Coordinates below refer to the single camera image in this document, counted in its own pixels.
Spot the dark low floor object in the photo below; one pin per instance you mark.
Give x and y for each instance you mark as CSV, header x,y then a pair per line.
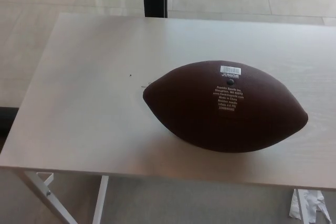
x,y
8,117

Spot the brown junior football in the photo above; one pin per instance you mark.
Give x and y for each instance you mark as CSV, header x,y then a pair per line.
x,y
199,113

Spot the white metal table frame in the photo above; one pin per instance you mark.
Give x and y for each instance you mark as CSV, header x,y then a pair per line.
x,y
101,197

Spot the white crumpled paper scrap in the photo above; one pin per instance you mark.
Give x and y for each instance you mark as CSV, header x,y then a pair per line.
x,y
311,205

